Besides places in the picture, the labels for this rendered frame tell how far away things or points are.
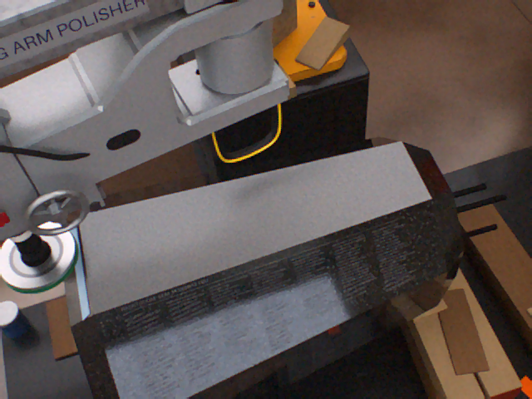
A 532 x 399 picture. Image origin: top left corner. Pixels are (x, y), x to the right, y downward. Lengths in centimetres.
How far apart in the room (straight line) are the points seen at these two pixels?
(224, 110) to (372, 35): 207
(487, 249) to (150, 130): 157
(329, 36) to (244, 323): 106
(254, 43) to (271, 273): 66
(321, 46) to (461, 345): 111
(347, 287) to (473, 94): 167
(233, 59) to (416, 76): 197
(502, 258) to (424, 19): 149
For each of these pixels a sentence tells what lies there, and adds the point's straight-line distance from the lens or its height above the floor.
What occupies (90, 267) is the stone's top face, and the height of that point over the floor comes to 82.
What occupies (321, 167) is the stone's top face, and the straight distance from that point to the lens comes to 210.
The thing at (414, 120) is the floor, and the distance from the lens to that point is 332.
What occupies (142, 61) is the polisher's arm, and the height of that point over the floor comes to 148.
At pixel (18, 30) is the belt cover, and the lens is 138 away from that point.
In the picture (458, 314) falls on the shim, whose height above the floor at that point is 26.
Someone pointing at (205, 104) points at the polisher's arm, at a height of 124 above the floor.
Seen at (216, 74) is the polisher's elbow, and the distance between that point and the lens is 169.
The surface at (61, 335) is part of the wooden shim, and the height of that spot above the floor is 3.
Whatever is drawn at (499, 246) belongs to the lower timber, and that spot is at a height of 13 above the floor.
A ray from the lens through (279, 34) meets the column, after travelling 250.
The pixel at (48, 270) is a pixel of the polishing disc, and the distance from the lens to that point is 200.
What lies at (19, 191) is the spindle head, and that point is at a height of 127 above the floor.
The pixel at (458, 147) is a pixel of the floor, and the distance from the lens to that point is 325.
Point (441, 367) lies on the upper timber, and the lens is 245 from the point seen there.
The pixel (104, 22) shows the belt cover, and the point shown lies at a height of 161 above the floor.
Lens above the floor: 250
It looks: 55 degrees down
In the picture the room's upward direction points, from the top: 8 degrees counter-clockwise
